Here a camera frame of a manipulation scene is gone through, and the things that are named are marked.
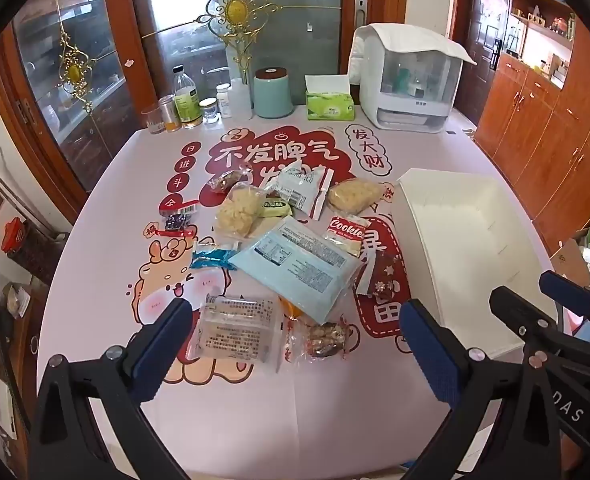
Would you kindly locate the green tissue box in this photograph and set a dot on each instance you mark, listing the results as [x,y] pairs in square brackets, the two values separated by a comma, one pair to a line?
[330,105]

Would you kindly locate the red plastic container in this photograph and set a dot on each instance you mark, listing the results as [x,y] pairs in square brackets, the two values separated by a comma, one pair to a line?
[14,235]

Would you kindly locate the white grey red striped packet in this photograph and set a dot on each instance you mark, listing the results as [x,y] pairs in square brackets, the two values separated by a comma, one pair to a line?
[300,187]

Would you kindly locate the glass jar with amber contents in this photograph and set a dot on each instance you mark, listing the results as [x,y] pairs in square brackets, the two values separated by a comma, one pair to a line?
[169,115]

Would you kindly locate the white cloth cover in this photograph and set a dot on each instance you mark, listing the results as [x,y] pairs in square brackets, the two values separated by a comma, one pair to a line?
[415,40]

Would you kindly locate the clear packet with white print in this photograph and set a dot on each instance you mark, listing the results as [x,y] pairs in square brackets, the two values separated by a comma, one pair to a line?
[235,335]

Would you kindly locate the purple candy packet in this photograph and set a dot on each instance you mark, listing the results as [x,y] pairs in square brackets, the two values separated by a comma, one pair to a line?
[175,221]

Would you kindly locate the brown cardboard box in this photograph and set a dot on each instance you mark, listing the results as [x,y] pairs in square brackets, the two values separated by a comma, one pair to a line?
[570,262]

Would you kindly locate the teal canister with brown lid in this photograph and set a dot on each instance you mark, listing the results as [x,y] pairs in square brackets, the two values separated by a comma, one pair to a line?
[273,95]

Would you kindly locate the brown nut candy packet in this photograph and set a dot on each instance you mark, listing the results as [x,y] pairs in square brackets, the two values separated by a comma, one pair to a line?
[227,180]

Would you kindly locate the white pill bottle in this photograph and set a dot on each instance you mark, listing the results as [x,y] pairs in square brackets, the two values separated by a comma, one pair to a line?
[223,102]

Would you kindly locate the wooden wall cabinet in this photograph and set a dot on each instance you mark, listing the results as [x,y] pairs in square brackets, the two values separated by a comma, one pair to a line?
[550,135]

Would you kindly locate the glass sliding door gold ornament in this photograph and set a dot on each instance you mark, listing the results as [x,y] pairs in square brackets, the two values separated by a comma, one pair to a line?
[300,35]
[40,60]

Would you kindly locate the small jar with white lid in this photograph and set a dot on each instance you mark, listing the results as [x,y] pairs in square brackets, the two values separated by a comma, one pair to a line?
[209,112]

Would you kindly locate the brown flower print packet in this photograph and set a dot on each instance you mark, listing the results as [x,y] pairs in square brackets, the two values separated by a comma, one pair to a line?
[382,275]

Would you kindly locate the small blue packet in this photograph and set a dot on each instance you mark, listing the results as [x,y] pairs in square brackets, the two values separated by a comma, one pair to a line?
[210,258]

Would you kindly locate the red white cookie packet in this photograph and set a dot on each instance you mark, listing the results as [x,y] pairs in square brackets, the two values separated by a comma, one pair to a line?
[345,235]

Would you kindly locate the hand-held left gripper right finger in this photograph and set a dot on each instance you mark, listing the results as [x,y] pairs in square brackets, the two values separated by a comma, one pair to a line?
[430,355]

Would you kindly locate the large light blue packet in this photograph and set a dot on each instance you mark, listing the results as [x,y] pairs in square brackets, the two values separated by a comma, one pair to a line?
[295,265]

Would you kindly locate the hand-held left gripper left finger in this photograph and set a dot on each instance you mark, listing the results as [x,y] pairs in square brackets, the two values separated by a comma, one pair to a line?
[165,350]

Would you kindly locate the dark entrance door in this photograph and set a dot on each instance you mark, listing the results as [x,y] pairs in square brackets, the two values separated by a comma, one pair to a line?
[482,35]

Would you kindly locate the glass bottle with green label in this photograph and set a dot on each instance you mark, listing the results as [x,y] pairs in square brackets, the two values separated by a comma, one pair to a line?
[186,102]

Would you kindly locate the printed pink tablecloth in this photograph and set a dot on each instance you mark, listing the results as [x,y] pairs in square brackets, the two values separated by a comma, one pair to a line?
[140,185]

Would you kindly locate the clear red edged nut candy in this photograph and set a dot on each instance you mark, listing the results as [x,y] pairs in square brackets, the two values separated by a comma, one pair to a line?
[325,342]

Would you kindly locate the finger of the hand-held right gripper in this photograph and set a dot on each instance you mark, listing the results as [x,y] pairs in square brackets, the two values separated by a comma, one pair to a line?
[565,291]
[512,305]

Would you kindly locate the pale puffed snack bag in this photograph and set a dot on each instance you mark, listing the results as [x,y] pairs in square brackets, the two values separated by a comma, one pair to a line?
[237,212]

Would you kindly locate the white storage box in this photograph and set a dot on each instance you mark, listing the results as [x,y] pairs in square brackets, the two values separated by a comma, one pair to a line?
[455,220]

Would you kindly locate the small green packet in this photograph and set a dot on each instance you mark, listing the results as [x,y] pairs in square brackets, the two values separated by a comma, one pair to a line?
[275,206]

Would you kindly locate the round yellow pastry packet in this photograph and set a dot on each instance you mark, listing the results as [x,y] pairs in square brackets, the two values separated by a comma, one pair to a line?
[355,195]

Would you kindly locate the white countertop dish cabinet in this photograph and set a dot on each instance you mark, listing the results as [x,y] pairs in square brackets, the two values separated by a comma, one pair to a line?
[405,110]

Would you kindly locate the clear drinking glass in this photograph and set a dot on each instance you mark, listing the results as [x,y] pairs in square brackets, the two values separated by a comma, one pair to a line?
[153,121]

